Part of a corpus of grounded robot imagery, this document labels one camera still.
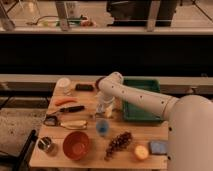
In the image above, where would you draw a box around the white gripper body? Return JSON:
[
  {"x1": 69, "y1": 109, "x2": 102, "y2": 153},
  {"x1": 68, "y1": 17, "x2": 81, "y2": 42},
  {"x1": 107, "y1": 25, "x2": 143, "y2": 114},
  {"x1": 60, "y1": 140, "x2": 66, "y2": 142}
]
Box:
[{"x1": 97, "y1": 94, "x2": 114, "y2": 110}]

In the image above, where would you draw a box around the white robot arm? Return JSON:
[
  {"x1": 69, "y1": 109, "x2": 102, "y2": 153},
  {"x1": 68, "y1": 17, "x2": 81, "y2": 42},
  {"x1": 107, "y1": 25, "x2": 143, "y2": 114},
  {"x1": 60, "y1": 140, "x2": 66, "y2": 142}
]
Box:
[{"x1": 96, "y1": 72, "x2": 213, "y2": 171}]

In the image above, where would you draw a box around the black rectangular block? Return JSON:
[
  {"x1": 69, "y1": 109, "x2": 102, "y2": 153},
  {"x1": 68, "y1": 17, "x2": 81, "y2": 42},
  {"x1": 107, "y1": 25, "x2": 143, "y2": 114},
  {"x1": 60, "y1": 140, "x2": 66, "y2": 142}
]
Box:
[{"x1": 75, "y1": 84, "x2": 94, "y2": 91}]

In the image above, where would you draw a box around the blue plastic cup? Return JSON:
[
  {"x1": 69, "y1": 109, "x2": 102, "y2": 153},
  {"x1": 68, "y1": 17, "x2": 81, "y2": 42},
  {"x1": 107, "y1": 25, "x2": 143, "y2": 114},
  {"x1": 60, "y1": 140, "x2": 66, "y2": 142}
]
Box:
[{"x1": 96, "y1": 119, "x2": 109, "y2": 136}]

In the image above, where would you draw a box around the green plastic tray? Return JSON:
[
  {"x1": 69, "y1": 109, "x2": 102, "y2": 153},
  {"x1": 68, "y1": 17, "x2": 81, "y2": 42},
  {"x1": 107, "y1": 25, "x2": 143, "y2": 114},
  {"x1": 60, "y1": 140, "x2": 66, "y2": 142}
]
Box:
[{"x1": 122, "y1": 79, "x2": 163, "y2": 123}]

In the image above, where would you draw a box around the orange carrot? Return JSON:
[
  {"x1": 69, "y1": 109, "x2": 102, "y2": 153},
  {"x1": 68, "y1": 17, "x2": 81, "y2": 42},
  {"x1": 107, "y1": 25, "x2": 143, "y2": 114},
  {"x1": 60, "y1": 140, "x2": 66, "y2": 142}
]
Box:
[{"x1": 54, "y1": 97, "x2": 77, "y2": 106}]

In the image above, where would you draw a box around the yellow banana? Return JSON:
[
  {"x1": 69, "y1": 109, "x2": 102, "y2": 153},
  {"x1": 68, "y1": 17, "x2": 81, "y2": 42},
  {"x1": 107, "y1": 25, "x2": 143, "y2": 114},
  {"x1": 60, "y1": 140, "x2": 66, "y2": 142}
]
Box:
[{"x1": 60, "y1": 120, "x2": 87, "y2": 130}]

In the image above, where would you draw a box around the bunch of dark grapes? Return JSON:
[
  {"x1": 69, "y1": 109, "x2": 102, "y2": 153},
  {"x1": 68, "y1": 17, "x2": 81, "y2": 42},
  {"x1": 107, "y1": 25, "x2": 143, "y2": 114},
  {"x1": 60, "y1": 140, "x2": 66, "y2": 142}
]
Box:
[{"x1": 104, "y1": 132, "x2": 133, "y2": 161}]

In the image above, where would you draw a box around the red bowl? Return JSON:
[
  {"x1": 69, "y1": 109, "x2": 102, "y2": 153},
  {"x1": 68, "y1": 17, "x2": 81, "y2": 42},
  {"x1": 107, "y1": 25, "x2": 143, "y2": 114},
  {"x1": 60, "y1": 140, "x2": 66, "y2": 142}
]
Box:
[{"x1": 63, "y1": 131, "x2": 90, "y2": 161}]

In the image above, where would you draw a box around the metal cup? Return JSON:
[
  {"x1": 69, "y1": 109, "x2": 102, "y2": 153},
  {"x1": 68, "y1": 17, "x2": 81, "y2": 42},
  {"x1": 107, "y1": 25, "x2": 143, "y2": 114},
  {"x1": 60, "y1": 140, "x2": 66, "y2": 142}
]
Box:
[{"x1": 38, "y1": 137, "x2": 54, "y2": 153}]

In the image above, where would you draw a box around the black chair frame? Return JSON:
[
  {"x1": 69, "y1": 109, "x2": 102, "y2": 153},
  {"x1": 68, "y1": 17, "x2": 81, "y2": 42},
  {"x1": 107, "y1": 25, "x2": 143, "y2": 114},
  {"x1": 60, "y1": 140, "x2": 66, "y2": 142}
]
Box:
[{"x1": 0, "y1": 130, "x2": 38, "y2": 171}]

